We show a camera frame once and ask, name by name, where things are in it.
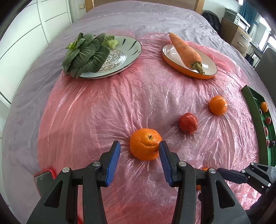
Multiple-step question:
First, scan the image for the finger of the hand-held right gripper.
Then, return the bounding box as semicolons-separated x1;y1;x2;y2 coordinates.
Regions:
250;162;276;174
217;168;273;195

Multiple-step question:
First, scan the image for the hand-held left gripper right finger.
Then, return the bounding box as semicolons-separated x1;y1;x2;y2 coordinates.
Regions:
158;140;252;224

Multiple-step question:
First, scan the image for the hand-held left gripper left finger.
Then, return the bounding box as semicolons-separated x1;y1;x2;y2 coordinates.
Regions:
26;141;121;224

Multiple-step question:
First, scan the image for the large orange mandarin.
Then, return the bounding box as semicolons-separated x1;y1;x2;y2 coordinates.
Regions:
130;128;162;161

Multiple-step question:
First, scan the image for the green metal tray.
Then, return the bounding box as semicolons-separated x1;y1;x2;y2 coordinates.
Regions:
240;85;276;167

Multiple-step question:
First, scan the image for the pink plastic sheet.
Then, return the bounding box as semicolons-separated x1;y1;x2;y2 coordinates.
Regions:
38;30;268;224

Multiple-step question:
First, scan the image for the smartphone in red case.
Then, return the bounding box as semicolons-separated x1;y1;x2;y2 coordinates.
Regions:
34;169;57;197

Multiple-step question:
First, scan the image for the grey chair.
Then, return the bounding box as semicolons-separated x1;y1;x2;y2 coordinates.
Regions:
254;47;276;95

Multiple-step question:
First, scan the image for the orange rimmed oval plate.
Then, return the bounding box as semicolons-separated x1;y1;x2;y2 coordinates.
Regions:
162;43;217;80

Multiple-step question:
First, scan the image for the bok choy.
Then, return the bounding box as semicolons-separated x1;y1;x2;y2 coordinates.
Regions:
62;32;119;78

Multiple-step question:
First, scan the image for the patterned white plate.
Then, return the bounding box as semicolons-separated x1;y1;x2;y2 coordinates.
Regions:
79;35;142;79

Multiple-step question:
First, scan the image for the carrot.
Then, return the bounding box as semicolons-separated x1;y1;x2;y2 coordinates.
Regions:
169;32;205;75

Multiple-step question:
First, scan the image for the wooden drawer cabinet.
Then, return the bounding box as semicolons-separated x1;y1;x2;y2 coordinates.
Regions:
221;17;252;57

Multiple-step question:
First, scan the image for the window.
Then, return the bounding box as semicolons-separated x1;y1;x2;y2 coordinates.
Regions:
257;15;276;54

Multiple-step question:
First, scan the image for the white printer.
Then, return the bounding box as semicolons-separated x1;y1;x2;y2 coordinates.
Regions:
235;13;252;33

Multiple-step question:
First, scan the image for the black backpack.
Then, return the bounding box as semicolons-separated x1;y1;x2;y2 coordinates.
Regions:
202;10;222;36

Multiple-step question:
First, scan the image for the grey storage box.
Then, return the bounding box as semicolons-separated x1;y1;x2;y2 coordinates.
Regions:
224;8;238;23

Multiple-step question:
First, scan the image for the white wardrobe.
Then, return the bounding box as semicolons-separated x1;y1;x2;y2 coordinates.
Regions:
0;0;72;104

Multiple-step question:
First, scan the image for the long teal curtain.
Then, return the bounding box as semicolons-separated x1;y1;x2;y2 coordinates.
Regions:
240;0;259;28

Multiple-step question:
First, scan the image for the wooden headboard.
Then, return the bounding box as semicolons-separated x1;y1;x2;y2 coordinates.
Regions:
85;0;205;14

